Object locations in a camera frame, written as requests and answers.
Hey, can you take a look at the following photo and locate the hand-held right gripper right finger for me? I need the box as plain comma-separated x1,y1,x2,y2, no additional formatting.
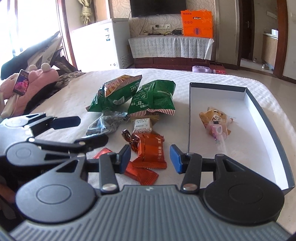
169,144,252,193

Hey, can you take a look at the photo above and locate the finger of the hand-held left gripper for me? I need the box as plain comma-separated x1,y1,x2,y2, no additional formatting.
28,112,81,138
28,134,109,161

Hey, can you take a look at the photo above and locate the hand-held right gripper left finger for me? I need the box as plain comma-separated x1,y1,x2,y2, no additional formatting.
55,145,131,194

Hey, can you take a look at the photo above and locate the red-orange snack packet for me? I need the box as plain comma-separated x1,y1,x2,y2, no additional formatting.
93,148,114,160
124,161,159,186

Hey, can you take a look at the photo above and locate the brown gold candy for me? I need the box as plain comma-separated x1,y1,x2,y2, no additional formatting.
122,129,141,153

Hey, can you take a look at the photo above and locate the clear sunflower seed packet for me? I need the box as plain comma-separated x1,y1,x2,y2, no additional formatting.
86,110,130,137

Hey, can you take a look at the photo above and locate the bright orange snack packet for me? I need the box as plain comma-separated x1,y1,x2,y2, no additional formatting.
132,133,167,169

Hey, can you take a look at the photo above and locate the small white snack packet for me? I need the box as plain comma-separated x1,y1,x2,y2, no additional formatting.
134,118,153,133

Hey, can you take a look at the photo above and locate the small tan snack packet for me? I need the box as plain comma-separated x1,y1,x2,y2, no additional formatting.
131,112,160,122

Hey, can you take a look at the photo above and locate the grey box with white inside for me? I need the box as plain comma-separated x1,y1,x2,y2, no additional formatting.
188,82,295,195

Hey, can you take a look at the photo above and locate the dark patterned cloth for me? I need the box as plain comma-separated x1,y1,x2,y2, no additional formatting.
57,71,87,91

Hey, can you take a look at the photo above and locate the green cracker snack bag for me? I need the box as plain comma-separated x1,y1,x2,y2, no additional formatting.
85,75,143,112

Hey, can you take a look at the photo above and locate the clear pink lollipop packet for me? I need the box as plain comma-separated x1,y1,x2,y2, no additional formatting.
209,123,232,153

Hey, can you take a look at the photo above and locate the pink plush toy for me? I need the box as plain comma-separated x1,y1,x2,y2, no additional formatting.
0,62,59,117

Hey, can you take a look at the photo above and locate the tan pastry packet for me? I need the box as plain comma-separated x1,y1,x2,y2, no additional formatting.
199,107,234,137

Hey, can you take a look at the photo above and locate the pink printed card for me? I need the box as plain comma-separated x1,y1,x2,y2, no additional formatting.
13,69,30,95

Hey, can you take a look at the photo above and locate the black white jacket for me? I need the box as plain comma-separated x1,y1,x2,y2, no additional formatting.
0,31,78,80

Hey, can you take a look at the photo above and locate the white chest freezer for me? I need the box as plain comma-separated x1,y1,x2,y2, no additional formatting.
71,18,130,69

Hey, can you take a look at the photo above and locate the purple plastic container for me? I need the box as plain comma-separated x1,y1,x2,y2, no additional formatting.
192,65,211,73

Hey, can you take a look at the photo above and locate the brown wooden tv cabinet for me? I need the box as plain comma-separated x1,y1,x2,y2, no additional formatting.
134,57,211,67

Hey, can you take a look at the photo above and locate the red plastic crate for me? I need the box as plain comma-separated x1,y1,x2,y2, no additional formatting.
209,62,226,75

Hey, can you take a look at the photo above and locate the tied beige curtain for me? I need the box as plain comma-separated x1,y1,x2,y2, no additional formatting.
77,0,93,26

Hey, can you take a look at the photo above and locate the cabinet with white cloth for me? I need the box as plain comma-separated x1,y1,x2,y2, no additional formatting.
128,36,215,59

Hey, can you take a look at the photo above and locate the orange gift box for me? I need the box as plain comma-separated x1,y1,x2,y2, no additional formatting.
180,10,213,39

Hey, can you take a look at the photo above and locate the wooden kitchen counter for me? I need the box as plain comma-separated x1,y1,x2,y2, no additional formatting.
262,32,279,67

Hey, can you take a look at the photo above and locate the black television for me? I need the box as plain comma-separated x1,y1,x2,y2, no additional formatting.
129,0,187,18

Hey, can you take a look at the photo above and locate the dark wooden door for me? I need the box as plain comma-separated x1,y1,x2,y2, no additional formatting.
239,0,251,58

